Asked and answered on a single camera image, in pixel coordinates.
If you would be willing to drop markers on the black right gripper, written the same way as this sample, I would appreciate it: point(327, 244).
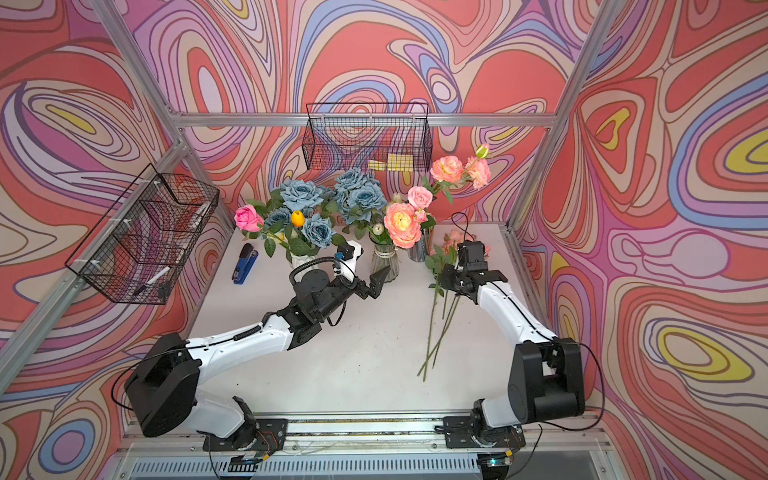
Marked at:
point(447, 277)

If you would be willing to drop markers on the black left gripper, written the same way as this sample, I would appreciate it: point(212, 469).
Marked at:
point(374, 289)

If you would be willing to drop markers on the clear ribbed glass vase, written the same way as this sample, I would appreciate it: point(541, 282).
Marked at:
point(385, 257)

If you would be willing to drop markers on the pink peony flower branch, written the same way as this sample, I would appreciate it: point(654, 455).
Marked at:
point(444, 336)

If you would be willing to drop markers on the light pink rose stem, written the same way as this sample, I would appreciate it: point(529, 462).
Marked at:
point(439, 261)

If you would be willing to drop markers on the pink peony bunch glass vase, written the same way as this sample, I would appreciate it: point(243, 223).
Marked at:
point(405, 222)

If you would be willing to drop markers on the white ribbed ceramic vase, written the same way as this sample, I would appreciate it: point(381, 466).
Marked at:
point(300, 260)

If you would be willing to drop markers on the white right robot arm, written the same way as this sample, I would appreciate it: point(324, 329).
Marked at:
point(546, 376)

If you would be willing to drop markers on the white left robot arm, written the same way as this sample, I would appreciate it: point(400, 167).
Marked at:
point(165, 387)

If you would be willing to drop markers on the blue rose bunch glass vase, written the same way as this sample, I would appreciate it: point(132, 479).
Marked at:
point(360, 201)

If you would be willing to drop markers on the yellow tulip in vase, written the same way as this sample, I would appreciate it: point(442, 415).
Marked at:
point(298, 219)

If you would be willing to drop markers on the blue rose bunch white vase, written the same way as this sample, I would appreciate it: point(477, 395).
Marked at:
point(316, 235)

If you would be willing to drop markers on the pink peony branch right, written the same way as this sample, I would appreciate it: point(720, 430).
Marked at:
point(449, 173)

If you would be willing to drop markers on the yellow sponge in basket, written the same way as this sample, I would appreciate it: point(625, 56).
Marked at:
point(393, 163)

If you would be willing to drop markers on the blue black stapler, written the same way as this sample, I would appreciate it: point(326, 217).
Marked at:
point(246, 259)

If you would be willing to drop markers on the magenta rose stem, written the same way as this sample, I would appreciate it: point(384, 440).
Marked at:
point(248, 220)

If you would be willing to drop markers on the white marker in basket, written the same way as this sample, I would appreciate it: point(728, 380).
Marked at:
point(151, 281)

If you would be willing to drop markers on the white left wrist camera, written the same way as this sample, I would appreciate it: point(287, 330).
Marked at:
point(348, 255)

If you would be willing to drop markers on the black wire basket back wall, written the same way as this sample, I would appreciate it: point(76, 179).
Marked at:
point(339, 136)

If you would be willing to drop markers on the black wire basket wall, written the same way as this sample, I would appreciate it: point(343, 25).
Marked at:
point(158, 220)
point(339, 136)

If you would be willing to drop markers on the metal base rail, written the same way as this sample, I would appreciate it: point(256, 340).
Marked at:
point(420, 445)

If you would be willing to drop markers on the black wire basket left wall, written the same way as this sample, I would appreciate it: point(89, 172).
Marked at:
point(158, 220)

